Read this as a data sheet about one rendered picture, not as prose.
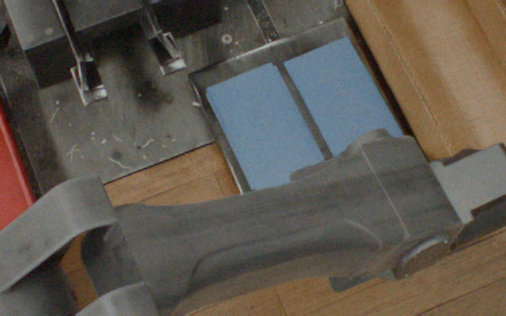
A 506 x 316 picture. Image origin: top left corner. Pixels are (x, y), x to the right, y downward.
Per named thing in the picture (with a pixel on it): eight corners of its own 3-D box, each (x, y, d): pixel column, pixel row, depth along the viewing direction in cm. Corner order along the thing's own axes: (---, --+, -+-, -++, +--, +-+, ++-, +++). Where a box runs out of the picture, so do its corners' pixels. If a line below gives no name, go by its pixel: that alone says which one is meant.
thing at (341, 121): (354, 195, 101) (357, 183, 98) (283, 64, 107) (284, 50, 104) (419, 166, 102) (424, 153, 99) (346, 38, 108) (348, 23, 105)
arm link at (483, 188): (466, 144, 82) (498, 73, 71) (523, 241, 79) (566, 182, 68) (331, 205, 80) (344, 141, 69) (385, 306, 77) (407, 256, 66)
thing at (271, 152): (271, 224, 100) (272, 214, 97) (206, 90, 105) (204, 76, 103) (339, 195, 101) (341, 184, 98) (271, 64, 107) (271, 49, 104)
